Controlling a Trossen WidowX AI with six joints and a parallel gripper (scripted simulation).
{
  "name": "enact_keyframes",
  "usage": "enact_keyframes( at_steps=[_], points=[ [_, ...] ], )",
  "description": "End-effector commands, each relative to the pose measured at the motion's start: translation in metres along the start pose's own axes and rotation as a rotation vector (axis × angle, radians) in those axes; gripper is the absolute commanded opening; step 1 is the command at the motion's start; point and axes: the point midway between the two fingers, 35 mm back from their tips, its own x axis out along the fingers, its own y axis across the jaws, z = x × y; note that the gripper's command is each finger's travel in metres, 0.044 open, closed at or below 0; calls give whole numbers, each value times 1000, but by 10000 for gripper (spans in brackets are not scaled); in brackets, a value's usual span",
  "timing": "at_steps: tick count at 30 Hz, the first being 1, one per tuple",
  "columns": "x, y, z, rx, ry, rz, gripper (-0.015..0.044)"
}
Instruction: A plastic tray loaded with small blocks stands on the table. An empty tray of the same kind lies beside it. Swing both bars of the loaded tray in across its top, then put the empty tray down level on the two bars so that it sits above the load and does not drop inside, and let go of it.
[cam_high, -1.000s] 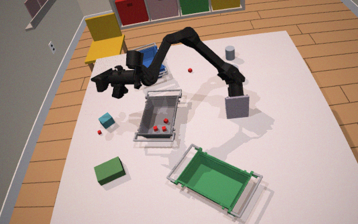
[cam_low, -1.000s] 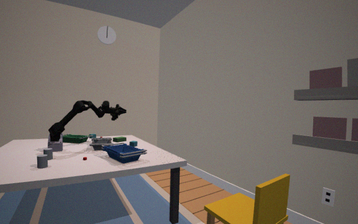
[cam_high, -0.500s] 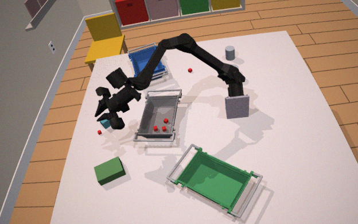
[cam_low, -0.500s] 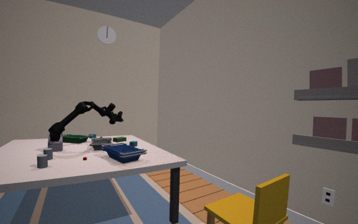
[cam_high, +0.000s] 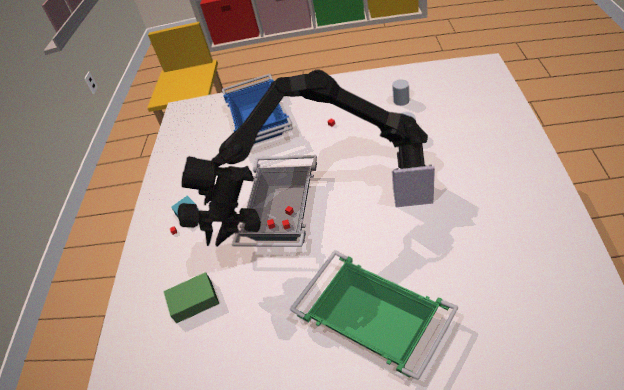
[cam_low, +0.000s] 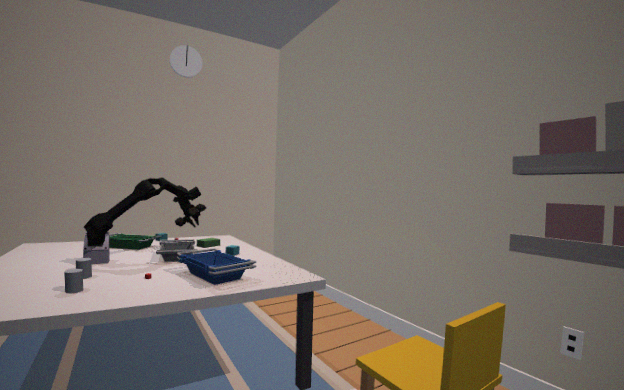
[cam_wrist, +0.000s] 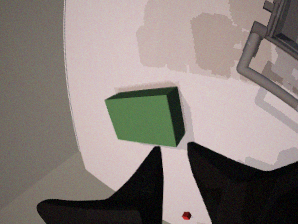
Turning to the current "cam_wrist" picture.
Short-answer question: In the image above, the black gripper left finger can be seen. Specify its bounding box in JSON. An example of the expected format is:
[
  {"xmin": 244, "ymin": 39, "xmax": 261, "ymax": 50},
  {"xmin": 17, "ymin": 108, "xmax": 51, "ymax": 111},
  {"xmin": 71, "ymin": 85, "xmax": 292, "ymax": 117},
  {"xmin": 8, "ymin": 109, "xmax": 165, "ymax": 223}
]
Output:
[{"xmin": 36, "ymin": 145, "xmax": 164, "ymax": 224}]

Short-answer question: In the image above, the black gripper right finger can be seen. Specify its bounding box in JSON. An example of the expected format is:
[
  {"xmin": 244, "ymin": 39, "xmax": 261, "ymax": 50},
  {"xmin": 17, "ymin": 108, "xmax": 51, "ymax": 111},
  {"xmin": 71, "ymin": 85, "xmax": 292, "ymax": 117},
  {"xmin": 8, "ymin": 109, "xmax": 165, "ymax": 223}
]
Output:
[{"xmin": 188, "ymin": 143, "xmax": 298, "ymax": 224}]

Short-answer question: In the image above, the small green block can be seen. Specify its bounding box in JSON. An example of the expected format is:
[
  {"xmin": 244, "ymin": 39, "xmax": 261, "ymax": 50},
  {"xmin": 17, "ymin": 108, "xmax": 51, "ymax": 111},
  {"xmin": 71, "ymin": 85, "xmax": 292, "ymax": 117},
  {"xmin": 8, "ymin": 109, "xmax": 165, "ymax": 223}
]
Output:
[{"xmin": 105, "ymin": 87, "xmax": 185, "ymax": 148}]

